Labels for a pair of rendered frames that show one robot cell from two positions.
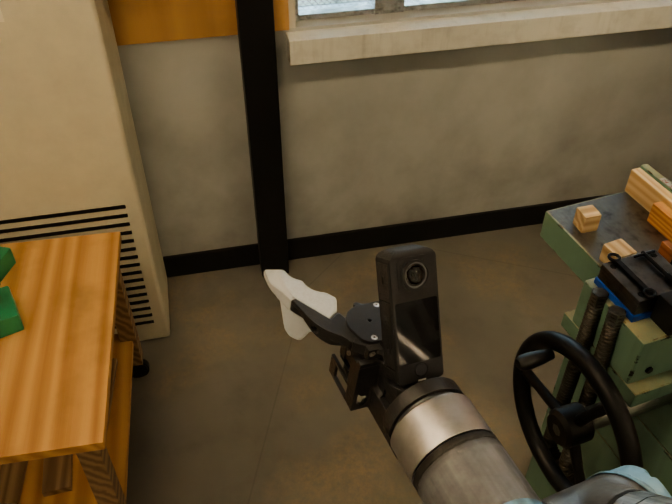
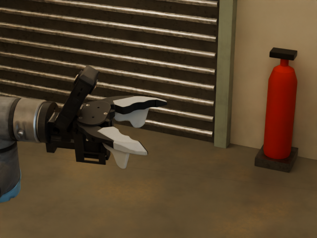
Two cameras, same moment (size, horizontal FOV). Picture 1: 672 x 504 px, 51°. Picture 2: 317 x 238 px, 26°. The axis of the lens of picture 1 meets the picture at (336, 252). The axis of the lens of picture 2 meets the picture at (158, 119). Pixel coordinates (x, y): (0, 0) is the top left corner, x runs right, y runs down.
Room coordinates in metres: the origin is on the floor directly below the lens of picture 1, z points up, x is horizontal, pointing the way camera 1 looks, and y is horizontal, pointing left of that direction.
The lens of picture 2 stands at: (1.12, -0.82, 1.73)
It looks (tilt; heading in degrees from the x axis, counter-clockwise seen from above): 26 degrees down; 126
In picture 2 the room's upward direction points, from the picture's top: straight up
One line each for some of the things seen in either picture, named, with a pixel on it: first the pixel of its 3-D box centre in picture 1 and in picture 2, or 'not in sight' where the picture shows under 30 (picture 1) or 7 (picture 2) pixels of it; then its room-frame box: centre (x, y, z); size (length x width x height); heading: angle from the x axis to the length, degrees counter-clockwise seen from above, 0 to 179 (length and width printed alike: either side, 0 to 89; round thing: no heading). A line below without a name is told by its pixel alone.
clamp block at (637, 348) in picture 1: (641, 320); not in sight; (0.74, -0.47, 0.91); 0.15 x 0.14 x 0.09; 21
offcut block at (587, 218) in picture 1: (586, 218); not in sight; (0.99, -0.45, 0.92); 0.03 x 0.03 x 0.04; 15
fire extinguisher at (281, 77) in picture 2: not in sight; (280, 108); (-0.19, 2.05, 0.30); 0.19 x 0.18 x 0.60; 102
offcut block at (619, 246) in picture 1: (617, 255); not in sight; (0.89, -0.47, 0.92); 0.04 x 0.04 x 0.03; 24
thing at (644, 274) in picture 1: (657, 288); not in sight; (0.74, -0.46, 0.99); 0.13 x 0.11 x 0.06; 21
